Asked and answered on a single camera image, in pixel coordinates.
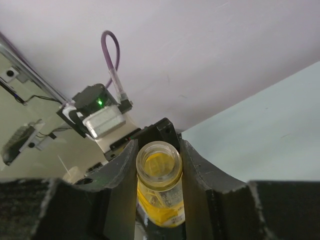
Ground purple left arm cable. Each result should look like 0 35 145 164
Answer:
100 30 133 111

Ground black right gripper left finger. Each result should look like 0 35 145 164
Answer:
0 140 139 240

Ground left aluminium frame post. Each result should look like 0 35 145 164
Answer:
0 32 69 104

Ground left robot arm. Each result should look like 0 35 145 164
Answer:
57 83 186 240

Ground black monitor screen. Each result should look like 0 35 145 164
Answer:
0 78 27 106

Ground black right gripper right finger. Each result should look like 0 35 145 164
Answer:
180 140 320 240

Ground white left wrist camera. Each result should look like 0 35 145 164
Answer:
82 105 138 153

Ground yellow juice bottle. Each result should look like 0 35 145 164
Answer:
136 141 185 228

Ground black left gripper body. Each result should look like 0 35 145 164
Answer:
84 117 182 240

